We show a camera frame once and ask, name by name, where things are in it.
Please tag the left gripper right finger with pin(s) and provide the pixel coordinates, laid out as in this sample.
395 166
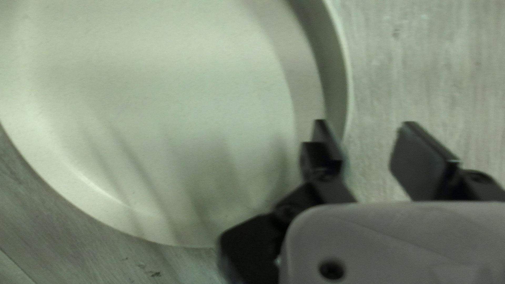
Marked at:
424 165

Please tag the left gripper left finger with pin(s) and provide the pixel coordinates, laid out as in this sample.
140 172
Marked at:
320 173

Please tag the pale round plate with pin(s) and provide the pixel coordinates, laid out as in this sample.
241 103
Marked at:
157 118

